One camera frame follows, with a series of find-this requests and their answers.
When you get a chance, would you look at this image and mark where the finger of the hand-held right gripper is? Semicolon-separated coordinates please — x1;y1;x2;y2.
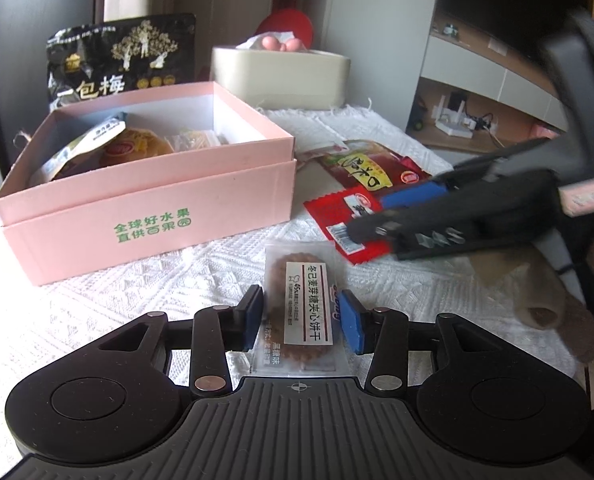
351;175;562;261
381;140;562;209

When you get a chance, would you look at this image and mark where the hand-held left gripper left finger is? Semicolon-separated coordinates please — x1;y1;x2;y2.
97;285;266;395

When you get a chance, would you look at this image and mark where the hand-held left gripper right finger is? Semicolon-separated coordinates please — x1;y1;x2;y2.
339;290;502;394

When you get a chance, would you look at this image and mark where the red packet with yellow label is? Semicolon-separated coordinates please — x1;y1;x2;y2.
318;139;434;197

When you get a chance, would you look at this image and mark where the clear brown cookie packet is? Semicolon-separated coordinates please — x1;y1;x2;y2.
251;241;356;379

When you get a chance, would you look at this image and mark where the red and white snack packet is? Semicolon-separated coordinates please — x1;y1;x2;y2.
296;139;351;172

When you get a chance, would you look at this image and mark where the pink cardboard box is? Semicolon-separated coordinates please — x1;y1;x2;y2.
0;81;298;287

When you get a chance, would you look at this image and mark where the beige wafer packet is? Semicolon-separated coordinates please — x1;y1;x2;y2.
167;129;224;152

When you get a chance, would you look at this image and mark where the person's right hand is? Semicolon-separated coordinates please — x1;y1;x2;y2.
477;235;594;365

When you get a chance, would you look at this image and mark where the white router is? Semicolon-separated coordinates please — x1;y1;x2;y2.
431;94;478;137

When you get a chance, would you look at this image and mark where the white and wood shelf unit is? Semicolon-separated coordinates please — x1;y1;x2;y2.
406;22;582;157

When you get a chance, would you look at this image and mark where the white woven tablecloth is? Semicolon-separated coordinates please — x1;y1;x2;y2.
0;104;588;413

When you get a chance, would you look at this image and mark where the white wardrobe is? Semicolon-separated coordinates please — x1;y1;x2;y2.
322;0;444;132

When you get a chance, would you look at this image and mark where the cream tissue box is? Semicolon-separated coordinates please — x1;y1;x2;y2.
211;46;352;111

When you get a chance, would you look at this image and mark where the pink rounded toy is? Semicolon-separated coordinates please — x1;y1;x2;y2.
259;35;304;54

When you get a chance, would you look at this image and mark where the red table tennis paddle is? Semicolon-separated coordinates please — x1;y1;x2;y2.
254;8;314;52

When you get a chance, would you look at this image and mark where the black plum snack bag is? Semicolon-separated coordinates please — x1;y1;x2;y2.
46;12;197;114

